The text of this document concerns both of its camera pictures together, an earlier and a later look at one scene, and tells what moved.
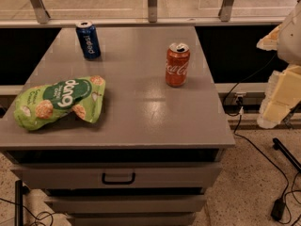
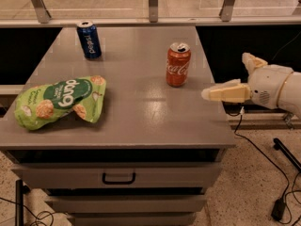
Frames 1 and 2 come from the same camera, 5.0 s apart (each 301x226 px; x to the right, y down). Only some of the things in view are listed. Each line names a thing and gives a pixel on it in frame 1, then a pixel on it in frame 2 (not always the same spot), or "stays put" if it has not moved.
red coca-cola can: [177, 64] stays put
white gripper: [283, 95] → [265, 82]
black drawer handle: [118, 182] stays put
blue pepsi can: [88, 40] stays put
